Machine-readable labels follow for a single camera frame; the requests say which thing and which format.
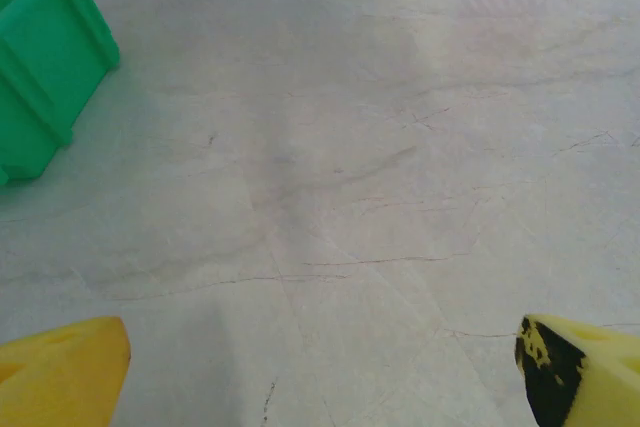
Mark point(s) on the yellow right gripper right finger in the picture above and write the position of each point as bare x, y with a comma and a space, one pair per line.
590, 387

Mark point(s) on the green plastic bin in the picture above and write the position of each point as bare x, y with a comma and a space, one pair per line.
45, 72

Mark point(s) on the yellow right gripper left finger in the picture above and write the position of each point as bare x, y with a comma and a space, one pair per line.
60, 377

